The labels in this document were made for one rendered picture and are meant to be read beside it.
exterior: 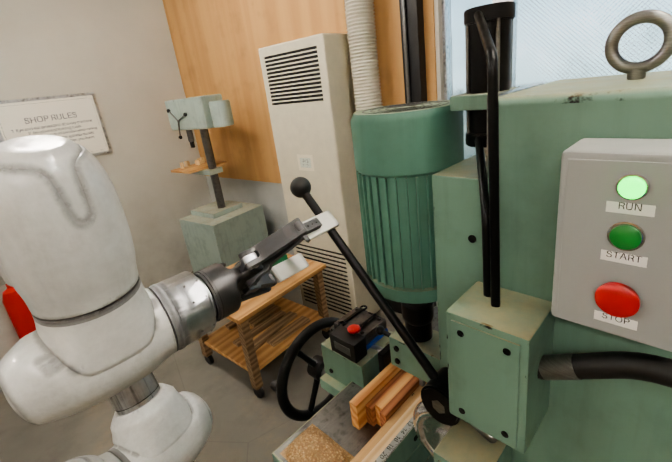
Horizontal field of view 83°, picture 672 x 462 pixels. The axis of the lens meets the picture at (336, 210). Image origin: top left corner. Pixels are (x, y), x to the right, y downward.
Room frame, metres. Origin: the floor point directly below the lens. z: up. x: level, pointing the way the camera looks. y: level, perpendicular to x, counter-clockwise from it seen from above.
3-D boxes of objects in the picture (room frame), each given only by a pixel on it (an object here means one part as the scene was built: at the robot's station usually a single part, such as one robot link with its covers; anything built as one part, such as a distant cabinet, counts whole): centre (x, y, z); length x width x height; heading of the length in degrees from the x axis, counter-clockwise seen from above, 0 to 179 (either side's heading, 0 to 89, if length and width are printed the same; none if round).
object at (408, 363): (0.60, -0.14, 1.03); 0.14 x 0.07 x 0.09; 43
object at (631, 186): (0.26, -0.22, 1.45); 0.02 x 0.01 x 0.02; 43
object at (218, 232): (2.85, 0.88, 0.79); 0.62 x 0.48 x 1.58; 51
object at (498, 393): (0.35, -0.16, 1.22); 0.09 x 0.08 x 0.15; 43
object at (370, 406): (0.66, -0.10, 0.92); 0.24 x 0.02 x 0.05; 133
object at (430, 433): (0.43, -0.13, 1.02); 0.12 x 0.03 x 0.12; 43
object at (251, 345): (2.01, 0.53, 0.32); 0.66 x 0.57 x 0.64; 138
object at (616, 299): (0.26, -0.22, 1.36); 0.03 x 0.01 x 0.03; 43
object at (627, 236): (0.26, -0.22, 1.41); 0.02 x 0.01 x 0.02; 43
